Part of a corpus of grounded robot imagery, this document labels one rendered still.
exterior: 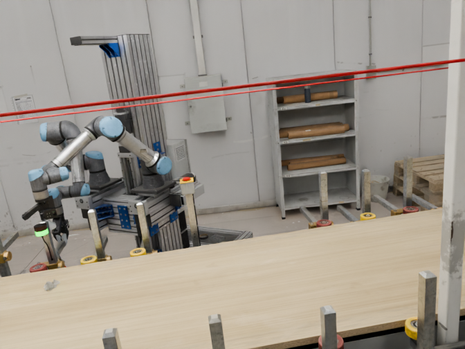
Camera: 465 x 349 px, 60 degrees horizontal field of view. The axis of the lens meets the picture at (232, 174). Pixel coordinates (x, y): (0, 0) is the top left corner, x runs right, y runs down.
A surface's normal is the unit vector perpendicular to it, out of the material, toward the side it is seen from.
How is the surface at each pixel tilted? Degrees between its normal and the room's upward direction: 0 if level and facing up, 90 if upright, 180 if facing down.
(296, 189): 90
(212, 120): 90
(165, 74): 90
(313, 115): 90
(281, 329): 0
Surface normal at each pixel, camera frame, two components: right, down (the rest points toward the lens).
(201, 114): 0.05, 0.28
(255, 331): -0.11, -0.95
